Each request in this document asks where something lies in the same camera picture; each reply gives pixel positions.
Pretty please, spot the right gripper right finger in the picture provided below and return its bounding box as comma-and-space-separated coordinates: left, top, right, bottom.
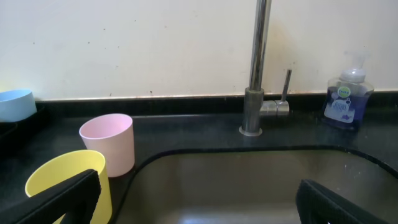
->
295, 179, 390, 224

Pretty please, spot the steel sink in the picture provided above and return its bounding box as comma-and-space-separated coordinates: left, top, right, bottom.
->
114, 146, 398, 224

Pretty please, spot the steel tap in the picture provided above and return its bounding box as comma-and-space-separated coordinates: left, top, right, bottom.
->
238, 0, 293, 137

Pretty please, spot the blue soap bottle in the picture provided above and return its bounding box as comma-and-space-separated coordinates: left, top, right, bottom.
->
322, 51, 375, 131

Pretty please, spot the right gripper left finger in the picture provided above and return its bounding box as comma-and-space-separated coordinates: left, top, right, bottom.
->
0, 169, 102, 224

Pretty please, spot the pink cup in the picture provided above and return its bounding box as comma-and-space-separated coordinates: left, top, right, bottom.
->
78, 113, 136, 178

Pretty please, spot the blue cup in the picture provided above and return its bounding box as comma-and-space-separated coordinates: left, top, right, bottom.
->
0, 89, 38, 123

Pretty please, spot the yellow cup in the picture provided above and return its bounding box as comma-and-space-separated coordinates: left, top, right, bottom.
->
24, 149, 113, 224

